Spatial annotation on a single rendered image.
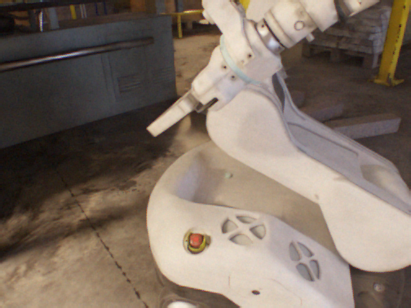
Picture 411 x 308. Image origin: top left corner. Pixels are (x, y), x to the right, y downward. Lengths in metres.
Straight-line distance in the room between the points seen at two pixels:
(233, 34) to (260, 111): 0.22
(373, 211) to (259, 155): 0.26
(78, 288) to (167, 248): 0.48
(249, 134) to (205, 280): 0.32
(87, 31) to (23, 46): 0.37
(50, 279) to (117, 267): 0.21
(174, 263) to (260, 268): 0.18
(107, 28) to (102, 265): 1.46
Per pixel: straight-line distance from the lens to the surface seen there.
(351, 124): 1.88
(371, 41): 3.49
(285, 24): 0.43
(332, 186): 0.69
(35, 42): 2.03
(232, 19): 0.44
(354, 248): 0.80
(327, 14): 0.42
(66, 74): 2.09
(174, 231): 0.69
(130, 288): 1.06
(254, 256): 0.63
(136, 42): 2.12
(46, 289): 1.15
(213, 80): 0.43
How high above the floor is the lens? 0.83
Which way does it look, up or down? 30 degrees down
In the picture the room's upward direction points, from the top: 2 degrees counter-clockwise
